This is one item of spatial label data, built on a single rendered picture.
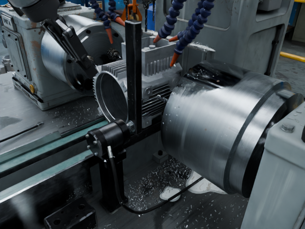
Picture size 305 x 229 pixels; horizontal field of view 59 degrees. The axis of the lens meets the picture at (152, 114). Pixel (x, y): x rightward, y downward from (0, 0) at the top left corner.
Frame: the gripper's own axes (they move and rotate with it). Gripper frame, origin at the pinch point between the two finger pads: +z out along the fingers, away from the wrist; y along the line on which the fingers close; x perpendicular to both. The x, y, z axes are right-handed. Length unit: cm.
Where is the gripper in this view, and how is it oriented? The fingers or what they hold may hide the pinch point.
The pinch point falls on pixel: (86, 66)
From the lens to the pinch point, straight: 73.7
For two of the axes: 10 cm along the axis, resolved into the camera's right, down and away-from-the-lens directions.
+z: 3.5, 5.7, 7.4
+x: -6.4, 7.2, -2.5
